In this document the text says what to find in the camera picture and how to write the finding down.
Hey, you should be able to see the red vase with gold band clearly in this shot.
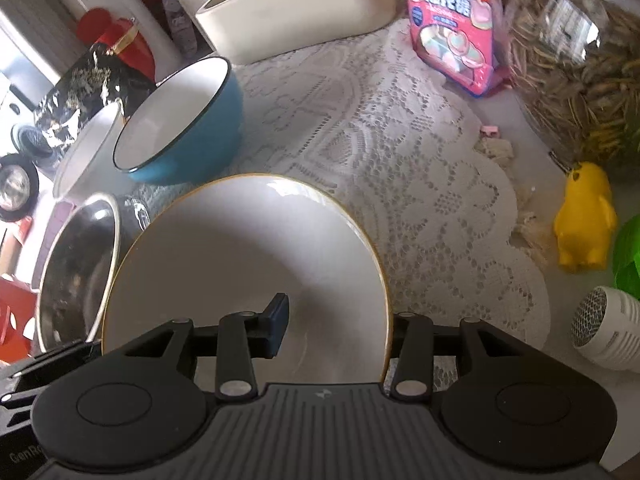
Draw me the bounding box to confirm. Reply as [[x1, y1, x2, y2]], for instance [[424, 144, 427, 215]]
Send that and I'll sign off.
[[76, 7, 157, 83]]

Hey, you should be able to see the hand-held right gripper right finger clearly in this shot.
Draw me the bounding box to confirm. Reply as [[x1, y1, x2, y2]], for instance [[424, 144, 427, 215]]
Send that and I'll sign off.
[[386, 311, 533, 402]]

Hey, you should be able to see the red plastic stool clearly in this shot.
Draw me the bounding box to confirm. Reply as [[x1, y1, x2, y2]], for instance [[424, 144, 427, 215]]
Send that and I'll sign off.
[[0, 280, 42, 361]]

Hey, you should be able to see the black frying pan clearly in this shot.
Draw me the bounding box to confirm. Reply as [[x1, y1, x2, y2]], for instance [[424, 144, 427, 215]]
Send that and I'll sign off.
[[0, 152, 41, 223]]

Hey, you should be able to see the green plastic object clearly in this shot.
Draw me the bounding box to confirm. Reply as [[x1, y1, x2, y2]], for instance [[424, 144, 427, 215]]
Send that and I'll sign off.
[[612, 215, 640, 306]]

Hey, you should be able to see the clear jar of seeds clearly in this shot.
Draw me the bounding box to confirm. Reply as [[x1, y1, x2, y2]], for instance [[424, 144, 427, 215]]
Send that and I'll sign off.
[[502, 0, 640, 171]]

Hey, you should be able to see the white lace doily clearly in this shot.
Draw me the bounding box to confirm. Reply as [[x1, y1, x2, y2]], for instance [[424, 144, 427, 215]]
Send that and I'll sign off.
[[135, 17, 551, 386]]

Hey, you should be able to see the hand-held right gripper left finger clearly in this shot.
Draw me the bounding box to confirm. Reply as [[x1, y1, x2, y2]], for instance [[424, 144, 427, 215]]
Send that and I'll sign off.
[[102, 293, 290, 402]]

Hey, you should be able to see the blue bowl with white inside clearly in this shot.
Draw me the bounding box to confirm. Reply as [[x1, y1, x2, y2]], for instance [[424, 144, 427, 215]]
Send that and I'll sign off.
[[112, 56, 246, 185]]

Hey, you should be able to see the washing machine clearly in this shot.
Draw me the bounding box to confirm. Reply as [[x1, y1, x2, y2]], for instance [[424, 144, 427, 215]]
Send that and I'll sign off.
[[7, 85, 57, 166]]

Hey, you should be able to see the pink snack bag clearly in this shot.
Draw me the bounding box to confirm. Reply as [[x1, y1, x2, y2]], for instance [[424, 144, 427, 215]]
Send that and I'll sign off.
[[406, 0, 510, 97]]

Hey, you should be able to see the yellow duck toy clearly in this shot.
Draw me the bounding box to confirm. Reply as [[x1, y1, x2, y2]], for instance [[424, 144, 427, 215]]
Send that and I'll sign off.
[[552, 161, 619, 275]]

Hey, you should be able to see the cream tissue box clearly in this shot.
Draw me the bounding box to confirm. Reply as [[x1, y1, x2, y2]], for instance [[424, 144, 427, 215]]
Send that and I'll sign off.
[[195, 0, 398, 66]]

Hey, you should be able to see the stainless steel bowl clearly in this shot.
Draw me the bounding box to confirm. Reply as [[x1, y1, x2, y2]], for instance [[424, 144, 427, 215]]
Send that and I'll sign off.
[[34, 192, 123, 356]]

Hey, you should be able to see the white plate with gold rim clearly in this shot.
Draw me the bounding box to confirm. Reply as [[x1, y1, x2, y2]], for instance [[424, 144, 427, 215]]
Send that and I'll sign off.
[[100, 173, 392, 383]]

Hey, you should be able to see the black box with gold print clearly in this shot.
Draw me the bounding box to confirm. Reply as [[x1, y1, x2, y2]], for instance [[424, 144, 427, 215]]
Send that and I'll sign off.
[[34, 42, 158, 146]]

